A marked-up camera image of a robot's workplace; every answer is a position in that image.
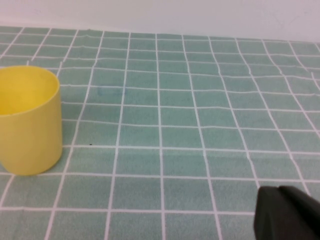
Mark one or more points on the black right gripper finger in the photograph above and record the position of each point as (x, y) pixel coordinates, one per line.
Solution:
(287, 217)

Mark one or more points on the yellow plastic cup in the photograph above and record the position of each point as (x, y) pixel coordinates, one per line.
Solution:
(30, 130)

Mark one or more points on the green checked tablecloth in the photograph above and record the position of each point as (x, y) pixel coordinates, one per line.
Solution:
(160, 125)

